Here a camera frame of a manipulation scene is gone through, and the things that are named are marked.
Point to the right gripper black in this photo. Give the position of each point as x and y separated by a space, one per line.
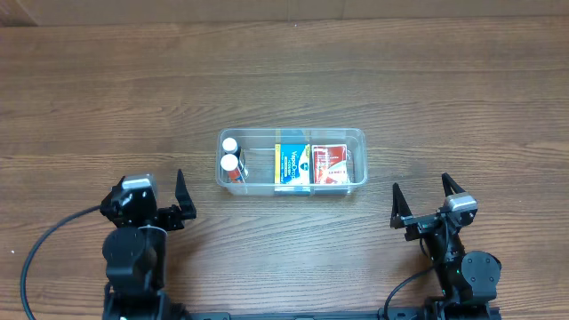
427 222

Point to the blue VapoDrops lozenge box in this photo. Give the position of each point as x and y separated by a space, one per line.
292 164

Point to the red medicine box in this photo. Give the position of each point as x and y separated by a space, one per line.
330 164

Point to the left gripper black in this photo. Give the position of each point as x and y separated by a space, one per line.
165 215

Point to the clear plastic container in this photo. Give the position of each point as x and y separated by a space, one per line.
258 158

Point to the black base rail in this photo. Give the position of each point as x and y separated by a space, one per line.
302 315

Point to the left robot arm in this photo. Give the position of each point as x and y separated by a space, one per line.
136 251

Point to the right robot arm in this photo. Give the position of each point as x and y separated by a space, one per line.
468 280

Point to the dark bottle white cap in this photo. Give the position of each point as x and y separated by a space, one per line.
231 146

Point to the orange pill bottle white cap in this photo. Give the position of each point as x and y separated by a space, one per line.
233 168

